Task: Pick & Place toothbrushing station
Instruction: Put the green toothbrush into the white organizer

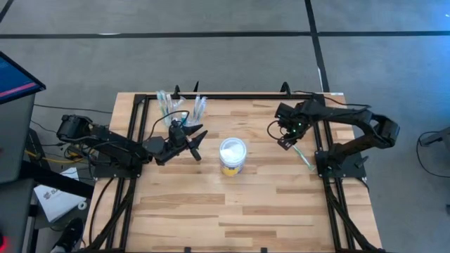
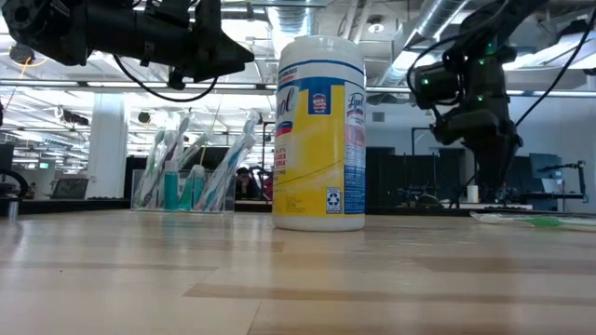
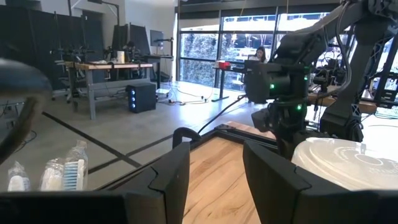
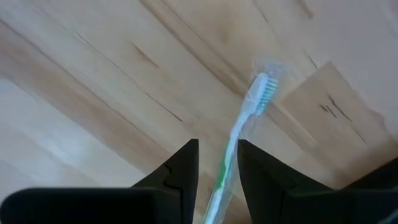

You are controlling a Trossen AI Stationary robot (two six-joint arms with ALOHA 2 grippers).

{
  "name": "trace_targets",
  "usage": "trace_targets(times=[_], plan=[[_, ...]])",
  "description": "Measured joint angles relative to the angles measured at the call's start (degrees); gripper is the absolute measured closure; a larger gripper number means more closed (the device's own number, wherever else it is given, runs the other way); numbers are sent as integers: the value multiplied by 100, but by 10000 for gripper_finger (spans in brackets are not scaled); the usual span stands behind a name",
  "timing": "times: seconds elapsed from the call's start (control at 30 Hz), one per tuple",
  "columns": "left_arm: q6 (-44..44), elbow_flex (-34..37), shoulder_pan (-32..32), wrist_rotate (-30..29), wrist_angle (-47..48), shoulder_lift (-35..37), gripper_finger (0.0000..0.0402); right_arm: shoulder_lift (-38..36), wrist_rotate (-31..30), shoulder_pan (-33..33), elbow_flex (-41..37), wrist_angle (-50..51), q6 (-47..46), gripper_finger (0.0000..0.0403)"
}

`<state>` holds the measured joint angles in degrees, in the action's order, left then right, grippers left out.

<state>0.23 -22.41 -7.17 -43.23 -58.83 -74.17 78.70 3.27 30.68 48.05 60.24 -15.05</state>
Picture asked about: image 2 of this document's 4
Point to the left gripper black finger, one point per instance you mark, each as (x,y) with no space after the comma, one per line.
(223,56)

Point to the blue toothbrush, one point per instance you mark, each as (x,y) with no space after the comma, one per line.
(230,163)

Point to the purple toothbrush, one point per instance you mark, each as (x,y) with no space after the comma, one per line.
(160,163)

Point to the yellow Lysol wipes canister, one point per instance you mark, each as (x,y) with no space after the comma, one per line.
(307,153)

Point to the green toothbrush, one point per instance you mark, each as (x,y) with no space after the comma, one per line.
(540,222)
(151,174)

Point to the teal mouthwash bottle white cap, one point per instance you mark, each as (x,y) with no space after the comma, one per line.
(192,193)

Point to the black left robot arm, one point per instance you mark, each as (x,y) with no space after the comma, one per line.
(70,32)

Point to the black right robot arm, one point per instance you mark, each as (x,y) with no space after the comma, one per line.
(484,121)

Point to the black background robot arm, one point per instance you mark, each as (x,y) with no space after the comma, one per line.
(265,179)

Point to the black computer monitor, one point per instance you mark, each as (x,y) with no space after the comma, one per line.
(209,160)

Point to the person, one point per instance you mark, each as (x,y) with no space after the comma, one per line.
(243,179)

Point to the white building column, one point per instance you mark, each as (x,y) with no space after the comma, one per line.
(107,153)

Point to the black cabinet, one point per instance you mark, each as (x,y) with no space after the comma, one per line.
(127,177)

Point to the clear acrylic organizer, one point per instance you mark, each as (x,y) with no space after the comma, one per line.
(230,200)

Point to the black ceiling device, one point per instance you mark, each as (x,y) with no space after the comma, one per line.
(21,57)

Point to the green exit sign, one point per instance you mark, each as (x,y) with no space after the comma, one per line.
(44,165)

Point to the dark laptop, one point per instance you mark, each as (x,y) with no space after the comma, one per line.
(70,188)

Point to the white paper cup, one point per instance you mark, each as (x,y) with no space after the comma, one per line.
(472,194)

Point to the wooden top desk grey legs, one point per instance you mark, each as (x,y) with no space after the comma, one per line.
(517,206)

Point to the grey computer monitor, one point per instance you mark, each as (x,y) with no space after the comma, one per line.
(545,163)

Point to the black metal frame stand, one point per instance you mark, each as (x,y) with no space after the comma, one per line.
(414,139)

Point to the silver ventilation duct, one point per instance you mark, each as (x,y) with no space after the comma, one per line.
(435,18)

